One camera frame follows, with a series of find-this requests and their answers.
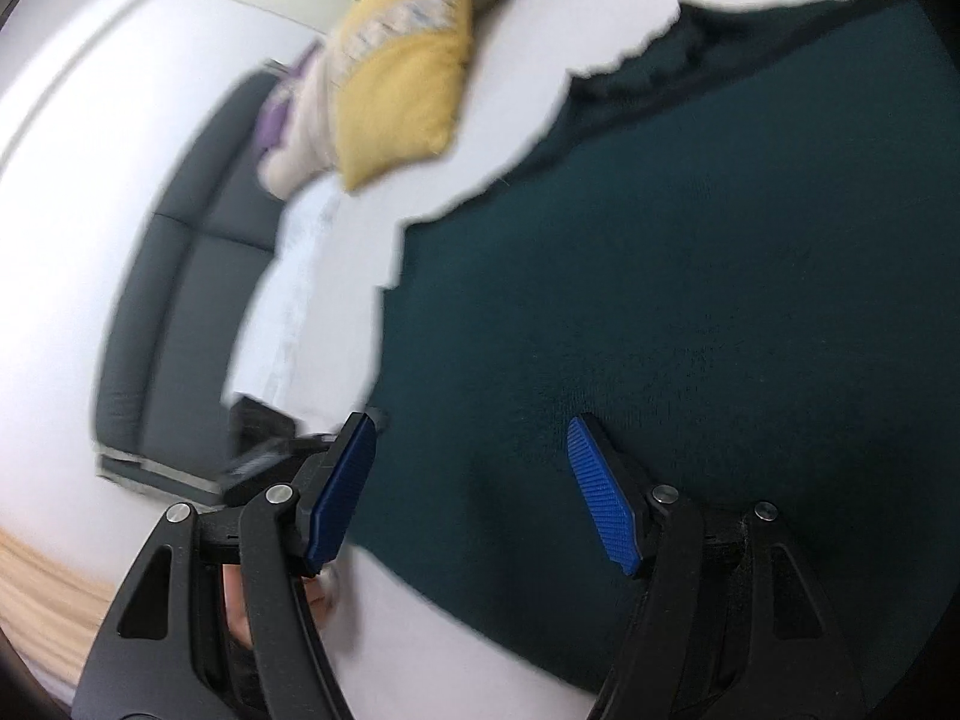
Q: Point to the yellow cushion with patterned band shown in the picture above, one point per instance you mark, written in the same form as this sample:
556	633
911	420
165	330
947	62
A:
401	82

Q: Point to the person's left hand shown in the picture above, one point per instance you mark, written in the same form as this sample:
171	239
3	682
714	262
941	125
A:
238	611

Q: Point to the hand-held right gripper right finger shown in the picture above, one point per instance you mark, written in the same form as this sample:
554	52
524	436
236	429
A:
600	495

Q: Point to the grey upholstered headboard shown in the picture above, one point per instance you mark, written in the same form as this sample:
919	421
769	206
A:
180	300

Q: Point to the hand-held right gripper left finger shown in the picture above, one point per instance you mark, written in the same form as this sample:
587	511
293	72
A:
341	487

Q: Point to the purple cushion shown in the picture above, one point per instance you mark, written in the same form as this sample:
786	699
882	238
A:
274	116

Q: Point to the dark green knit sweater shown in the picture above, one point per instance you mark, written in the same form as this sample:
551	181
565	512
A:
675	277

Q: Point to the bed with white sheet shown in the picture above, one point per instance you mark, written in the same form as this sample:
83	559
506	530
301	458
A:
525	67

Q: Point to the white folded sheet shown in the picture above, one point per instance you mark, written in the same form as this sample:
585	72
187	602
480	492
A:
315	300

